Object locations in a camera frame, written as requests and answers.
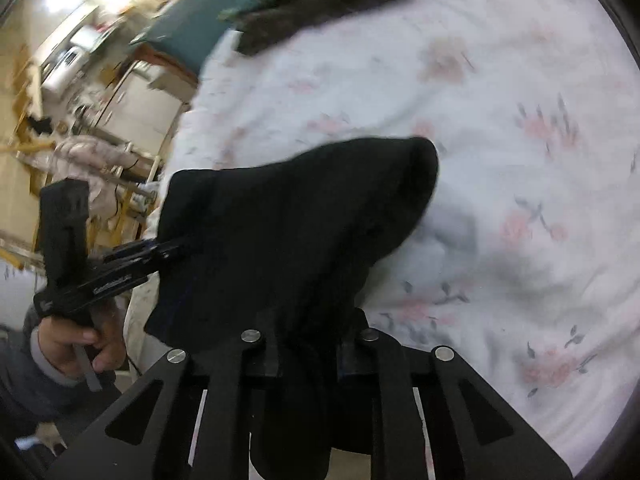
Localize yellow wooden rack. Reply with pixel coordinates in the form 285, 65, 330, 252
0, 140, 167, 272

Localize black shorts pants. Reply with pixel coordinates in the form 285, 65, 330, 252
144, 136, 441, 480

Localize white cabinet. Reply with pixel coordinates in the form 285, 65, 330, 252
99, 59, 194, 162

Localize bed with white floral sheet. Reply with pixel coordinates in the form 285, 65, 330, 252
122, 0, 640, 477

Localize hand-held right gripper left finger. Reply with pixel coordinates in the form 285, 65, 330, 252
45, 310, 286, 480

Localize folded camouflage pants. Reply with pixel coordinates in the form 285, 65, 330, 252
232, 0, 417, 57

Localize teal padded board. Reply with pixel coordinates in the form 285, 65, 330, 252
129, 0, 262, 82

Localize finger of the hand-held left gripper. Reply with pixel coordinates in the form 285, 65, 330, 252
106, 240, 162, 264
144, 243, 187, 274

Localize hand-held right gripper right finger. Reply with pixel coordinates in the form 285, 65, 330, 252
340, 310, 573, 480

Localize person's left hand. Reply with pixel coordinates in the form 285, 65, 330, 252
37, 304, 127, 377

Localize person's left forearm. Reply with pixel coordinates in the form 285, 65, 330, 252
0, 305, 123, 423

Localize pink puffer jacket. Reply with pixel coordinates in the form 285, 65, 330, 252
50, 134, 157, 222

